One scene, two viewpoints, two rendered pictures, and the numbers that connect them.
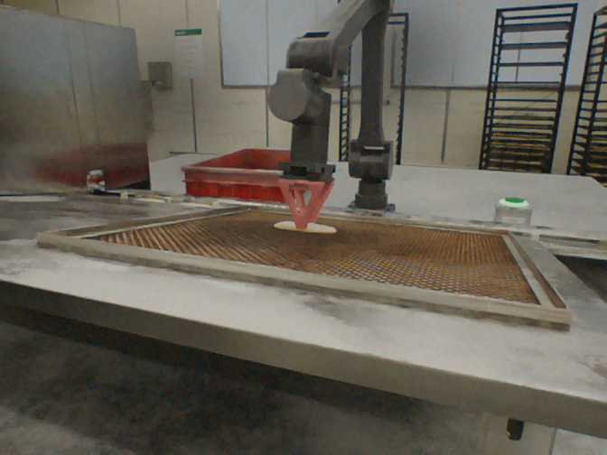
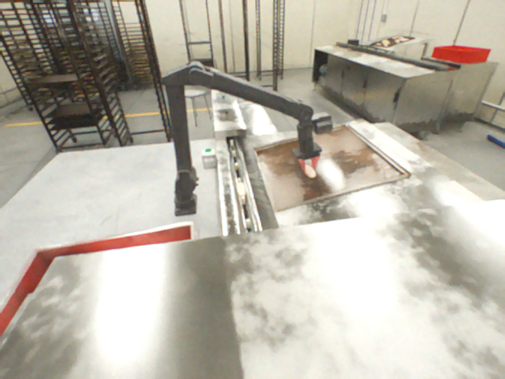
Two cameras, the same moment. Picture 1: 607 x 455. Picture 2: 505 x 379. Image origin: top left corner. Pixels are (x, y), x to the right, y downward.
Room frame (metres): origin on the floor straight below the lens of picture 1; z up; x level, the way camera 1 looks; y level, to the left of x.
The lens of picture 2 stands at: (1.30, 0.72, 1.47)
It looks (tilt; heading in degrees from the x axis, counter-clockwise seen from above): 34 degrees down; 243
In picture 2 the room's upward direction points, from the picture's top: 3 degrees counter-clockwise
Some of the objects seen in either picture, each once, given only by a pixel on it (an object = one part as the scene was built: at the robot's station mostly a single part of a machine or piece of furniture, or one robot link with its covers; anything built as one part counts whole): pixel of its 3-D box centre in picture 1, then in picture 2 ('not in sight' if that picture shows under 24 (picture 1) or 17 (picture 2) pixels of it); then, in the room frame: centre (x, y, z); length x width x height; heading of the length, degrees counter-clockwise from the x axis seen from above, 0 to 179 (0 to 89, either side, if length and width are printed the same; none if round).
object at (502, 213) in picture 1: (510, 227); (210, 161); (0.93, -0.45, 0.84); 0.08 x 0.08 x 0.11; 70
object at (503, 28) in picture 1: (521, 118); not in sight; (4.05, -1.94, 0.89); 0.60 x 0.59 x 1.78; 62
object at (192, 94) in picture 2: not in sight; (194, 107); (0.12, -3.46, 0.23); 0.36 x 0.36 x 0.46; 26
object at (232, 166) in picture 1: (261, 171); (113, 286); (1.43, 0.14, 0.88); 0.49 x 0.34 x 0.10; 164
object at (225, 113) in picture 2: not in sight; (224, 104); (0.52, -1.19, 0.89); 1.25 x 0.18 x 0.09; 70
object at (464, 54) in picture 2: not in sight; (459, 53); (-2.77, -1.28, 0.94); 0.51 x 0.36 x 0.13; 74
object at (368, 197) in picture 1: (371, 196); (184, 198); (1.14, -0.18, 0.86); 0.12 x 0.09 x 0.08; 70
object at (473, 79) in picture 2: not in sight; (444, 94); (-2.77, -1.28, 0.44); 0.70 x 0.55 x 0.87; 70
